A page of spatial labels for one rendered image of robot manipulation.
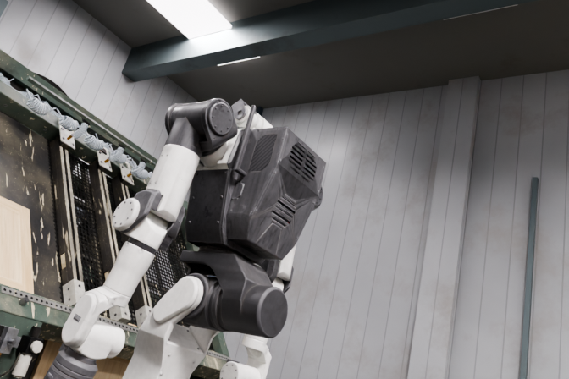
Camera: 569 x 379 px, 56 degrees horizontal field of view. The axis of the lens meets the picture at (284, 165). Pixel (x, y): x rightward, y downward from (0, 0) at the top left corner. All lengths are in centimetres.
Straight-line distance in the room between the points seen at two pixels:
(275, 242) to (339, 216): 436
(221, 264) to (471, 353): 370
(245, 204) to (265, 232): 9
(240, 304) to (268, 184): 28
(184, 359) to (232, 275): 26
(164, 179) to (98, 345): 37
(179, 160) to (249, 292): 34
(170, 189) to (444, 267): 393
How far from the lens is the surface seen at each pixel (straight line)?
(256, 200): 126
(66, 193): 300
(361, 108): 623
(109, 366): 310
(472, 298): 491
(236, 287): 125
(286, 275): 155
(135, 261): 121
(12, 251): 259
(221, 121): 127
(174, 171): 124
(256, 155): 132
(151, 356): 138
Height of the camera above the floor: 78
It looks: 22 degrees up
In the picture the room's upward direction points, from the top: 14 degrees clockwise
